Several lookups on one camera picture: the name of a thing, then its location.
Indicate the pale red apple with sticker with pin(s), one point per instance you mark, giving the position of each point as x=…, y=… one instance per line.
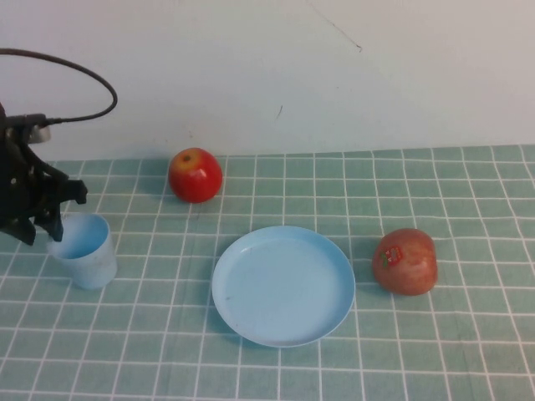
x=411, y=271

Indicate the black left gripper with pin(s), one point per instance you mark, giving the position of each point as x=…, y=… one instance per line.
x=16, y=184

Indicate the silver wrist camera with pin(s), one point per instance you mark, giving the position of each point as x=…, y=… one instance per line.
x=39, y=131

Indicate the light blue plastic cup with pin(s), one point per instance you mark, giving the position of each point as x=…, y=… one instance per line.
x=94, y=267

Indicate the green white checkered tablecloth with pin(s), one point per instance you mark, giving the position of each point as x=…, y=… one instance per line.
x=267, y=367

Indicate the shiny red yellow apple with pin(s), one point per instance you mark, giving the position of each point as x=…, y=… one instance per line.
x=195, y=179

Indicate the light blue round plate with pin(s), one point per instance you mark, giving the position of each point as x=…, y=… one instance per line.
x=284, y=292

